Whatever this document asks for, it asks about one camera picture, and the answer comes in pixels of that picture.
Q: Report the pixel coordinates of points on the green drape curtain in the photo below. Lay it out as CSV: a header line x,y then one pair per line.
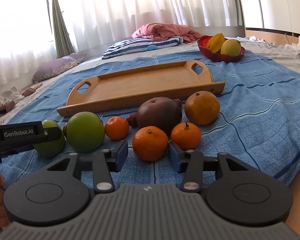
x,y
62,39

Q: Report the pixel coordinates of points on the red jujube date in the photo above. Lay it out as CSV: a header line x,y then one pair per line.
x,y
132,120
178,102

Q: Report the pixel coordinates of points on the blue striped pillow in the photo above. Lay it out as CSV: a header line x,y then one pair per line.
x,y
137,45

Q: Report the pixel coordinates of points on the grey bed sheet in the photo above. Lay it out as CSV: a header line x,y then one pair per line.
x,y
272,52

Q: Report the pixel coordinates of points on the small mandarin orange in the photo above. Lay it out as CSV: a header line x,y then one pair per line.
x,y
117,128

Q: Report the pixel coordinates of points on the dark purple round fruit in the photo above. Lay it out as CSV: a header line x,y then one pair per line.
x,y
161,112

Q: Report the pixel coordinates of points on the pink clothes pile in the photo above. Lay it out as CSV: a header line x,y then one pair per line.
x,y
10,97

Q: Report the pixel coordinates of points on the small green apple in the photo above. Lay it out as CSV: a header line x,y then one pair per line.
x,y
52,148

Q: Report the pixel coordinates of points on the pink blanket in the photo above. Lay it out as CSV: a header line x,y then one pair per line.
x,y
164,31

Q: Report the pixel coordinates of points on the large green apple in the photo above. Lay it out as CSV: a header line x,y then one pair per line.
x,y
85,132

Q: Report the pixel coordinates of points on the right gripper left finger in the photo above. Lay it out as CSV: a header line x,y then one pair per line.
x,y
63,189

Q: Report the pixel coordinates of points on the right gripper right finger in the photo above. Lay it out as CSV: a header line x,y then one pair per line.
x,y
232,189

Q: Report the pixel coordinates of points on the white crumpled cloth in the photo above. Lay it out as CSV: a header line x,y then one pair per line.
x,y
298,47

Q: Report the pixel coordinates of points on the wooden serving tray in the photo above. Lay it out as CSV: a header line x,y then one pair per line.
x,y
132,87

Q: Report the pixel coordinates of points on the red glass fruit bowl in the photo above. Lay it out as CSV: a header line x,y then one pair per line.
x,y
217,57

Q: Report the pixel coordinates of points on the purple pillow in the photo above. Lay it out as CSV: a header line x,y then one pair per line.
x,y
56,67

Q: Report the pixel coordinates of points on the yellow mango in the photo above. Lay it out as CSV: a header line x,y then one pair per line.
x,y
231,47

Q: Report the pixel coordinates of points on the large orange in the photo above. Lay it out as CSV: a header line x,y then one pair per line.
x,y
202,108

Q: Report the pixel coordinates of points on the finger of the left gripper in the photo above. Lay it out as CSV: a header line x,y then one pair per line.
x,y
16,138

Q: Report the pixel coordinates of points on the white sheer curtain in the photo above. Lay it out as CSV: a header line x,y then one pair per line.
x,y
26,27

